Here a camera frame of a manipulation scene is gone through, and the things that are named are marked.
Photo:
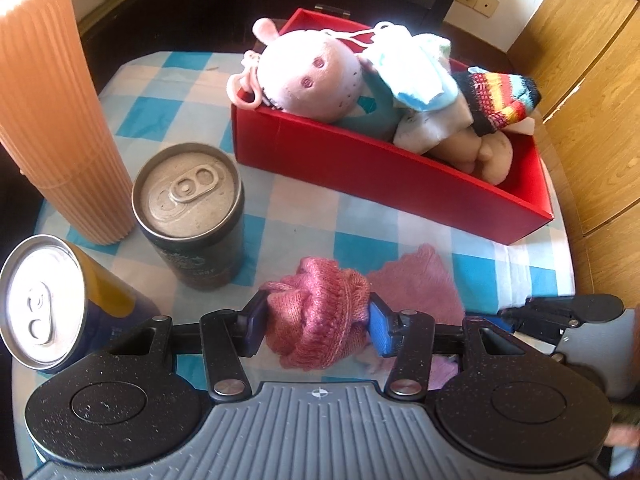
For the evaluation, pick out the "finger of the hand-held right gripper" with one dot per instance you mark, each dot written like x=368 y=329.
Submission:
x=575 y=310

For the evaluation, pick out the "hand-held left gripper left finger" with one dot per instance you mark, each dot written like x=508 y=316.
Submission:
x=255 y=325

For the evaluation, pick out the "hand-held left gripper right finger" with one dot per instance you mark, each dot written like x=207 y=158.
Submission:
x=380 y=329

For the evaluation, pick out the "pink knitted sock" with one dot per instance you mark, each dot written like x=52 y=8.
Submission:
x=320 y=310

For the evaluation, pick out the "red cardboard box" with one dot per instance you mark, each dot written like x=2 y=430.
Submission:
x=400 y=180

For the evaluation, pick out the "blue face mask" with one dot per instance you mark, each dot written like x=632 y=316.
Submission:
x=410 y=75

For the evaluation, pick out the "pink fuzzy cloth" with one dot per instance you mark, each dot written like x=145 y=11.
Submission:
x=420 y=280

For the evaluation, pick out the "dark drink can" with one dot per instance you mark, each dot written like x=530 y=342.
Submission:
x=200 y=250

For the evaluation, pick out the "blue checkered tablecloth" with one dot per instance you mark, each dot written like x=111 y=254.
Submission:
x=310 y=220

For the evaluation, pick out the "beige plush toy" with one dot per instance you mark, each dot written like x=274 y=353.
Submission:
x=480 y=155

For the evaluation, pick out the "yellow drink can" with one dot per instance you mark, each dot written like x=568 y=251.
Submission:
x=35 y=300

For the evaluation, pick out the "colourful striped sock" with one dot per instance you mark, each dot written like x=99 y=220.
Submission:
x=495 y=95

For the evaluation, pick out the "wooden cabinet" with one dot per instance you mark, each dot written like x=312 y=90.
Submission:
x=590 y=60

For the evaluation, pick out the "pink pig plush toy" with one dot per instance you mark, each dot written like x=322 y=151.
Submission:
x=310 y=75

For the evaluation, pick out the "pale green sock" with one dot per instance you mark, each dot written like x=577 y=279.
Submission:
x=436 y=45

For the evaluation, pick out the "orange ribbed tube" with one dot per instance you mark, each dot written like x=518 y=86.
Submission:
x=50 y=110

